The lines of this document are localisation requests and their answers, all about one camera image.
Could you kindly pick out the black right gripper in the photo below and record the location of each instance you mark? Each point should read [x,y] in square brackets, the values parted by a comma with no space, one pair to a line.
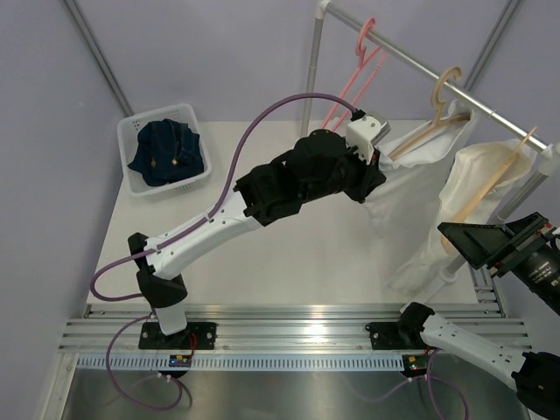
[483,242]

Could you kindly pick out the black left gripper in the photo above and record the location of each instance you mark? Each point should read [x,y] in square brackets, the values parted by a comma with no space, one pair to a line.
[367,176]

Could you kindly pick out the white satin garment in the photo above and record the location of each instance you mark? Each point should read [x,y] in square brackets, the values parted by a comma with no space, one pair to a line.
[416,167]

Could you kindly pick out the beige hanger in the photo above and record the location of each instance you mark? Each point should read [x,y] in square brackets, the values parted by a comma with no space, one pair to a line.
[437,122]
[481,175]

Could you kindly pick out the pink plastic hanger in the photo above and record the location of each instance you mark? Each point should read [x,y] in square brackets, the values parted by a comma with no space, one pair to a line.
[369,63]

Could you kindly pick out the dark blue denim skirt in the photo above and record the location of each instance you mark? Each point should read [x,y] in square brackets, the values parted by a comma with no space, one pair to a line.
[167,152]

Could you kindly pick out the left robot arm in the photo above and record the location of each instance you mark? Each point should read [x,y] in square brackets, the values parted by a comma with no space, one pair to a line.
[319,165]

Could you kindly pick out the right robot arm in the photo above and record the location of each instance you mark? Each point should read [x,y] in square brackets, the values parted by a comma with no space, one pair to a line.
[532,375]

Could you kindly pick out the cream white garment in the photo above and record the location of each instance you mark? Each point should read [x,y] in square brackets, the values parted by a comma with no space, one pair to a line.
[423,267]

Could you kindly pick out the white plastic basket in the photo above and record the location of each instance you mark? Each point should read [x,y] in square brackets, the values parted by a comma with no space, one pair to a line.
[127,130]

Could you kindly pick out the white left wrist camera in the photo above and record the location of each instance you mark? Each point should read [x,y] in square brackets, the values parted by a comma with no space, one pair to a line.
[364,132]

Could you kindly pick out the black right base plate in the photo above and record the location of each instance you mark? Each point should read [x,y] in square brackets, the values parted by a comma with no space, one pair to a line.
[387,336]

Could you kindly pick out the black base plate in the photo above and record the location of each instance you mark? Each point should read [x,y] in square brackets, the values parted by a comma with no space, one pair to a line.
[387,336]
[197,335]

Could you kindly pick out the white slotted cable duct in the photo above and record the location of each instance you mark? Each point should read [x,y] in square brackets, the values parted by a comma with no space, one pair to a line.
[246,362]

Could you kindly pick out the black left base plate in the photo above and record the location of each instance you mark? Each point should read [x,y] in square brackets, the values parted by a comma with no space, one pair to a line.
[197,335]

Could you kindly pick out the aluminium mounting rail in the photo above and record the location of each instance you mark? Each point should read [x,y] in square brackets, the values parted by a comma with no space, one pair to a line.
[300,328]

